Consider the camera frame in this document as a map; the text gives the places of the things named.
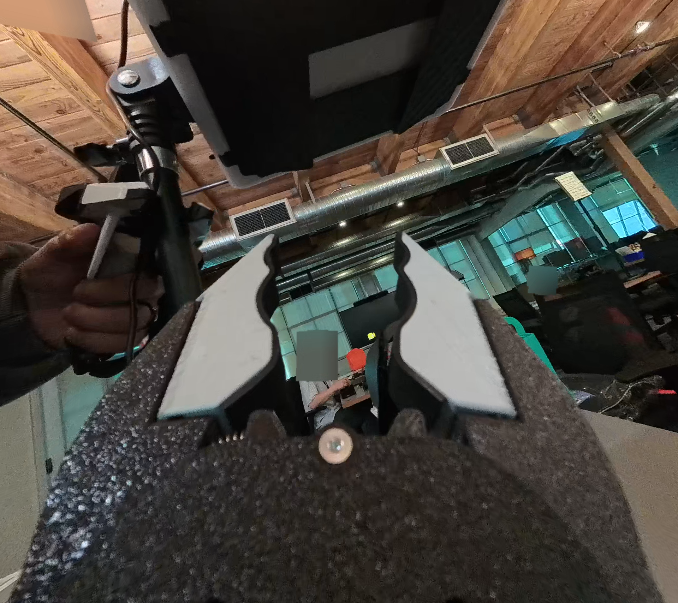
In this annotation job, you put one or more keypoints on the wooden post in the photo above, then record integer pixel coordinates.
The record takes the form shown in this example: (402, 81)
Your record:
(641, 179)

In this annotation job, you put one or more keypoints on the black office chair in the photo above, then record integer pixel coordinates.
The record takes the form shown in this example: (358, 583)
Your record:
(593, 327)

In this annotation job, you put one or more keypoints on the white hanging sign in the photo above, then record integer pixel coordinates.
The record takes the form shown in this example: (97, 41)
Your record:
(573, 185)

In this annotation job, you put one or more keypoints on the person's left forearm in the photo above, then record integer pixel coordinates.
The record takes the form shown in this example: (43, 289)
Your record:
(21, 349)

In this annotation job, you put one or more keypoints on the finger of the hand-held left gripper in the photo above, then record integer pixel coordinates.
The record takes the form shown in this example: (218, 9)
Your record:
(116, 194)

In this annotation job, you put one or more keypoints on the person's left hand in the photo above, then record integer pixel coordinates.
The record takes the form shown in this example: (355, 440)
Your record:
(69, 296)

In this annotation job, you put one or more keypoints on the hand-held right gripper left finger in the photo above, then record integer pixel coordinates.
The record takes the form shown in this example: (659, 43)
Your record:
(222, 349)

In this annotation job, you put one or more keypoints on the black ceiling pipe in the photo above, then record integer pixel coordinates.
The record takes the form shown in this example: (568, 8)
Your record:
(556, 76)

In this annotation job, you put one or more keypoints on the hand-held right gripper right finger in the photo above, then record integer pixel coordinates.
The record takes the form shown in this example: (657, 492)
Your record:
(455, 349)

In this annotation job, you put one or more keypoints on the black screen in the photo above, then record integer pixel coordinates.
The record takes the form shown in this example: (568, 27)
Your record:
(365, 317)

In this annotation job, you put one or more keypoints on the metal air duct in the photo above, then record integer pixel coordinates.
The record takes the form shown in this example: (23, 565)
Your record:
(371, 190)

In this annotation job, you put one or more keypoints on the black led light panel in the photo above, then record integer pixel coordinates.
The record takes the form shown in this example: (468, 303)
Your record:
(291, 57)

